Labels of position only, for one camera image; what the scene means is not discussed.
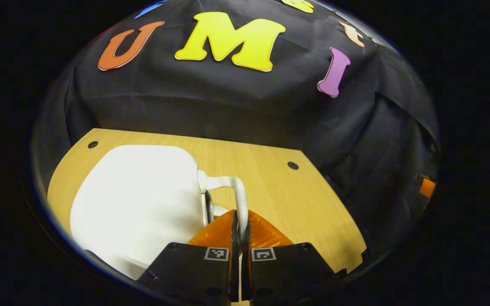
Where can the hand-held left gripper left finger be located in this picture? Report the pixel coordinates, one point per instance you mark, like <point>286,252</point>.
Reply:
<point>234,238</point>

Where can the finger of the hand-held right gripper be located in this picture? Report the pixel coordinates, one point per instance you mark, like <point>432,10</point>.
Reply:
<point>427,188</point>

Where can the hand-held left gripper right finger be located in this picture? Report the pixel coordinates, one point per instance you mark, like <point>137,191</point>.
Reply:
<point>246,242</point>

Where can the white suitcase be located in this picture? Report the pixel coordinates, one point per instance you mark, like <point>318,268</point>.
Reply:
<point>138,204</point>

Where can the black backdrop cloth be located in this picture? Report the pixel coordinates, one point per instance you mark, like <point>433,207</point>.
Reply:
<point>228,106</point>

